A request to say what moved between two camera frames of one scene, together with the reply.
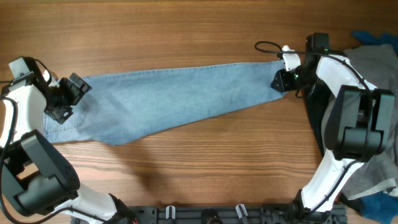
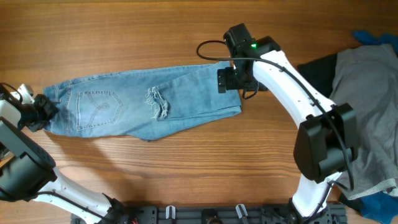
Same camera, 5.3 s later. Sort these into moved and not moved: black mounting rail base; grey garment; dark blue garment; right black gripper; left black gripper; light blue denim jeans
Moved: light blue denim jeans; right black gripper; left black gripper
Not moved: grey garment; black mounting rail base; dark blue garment
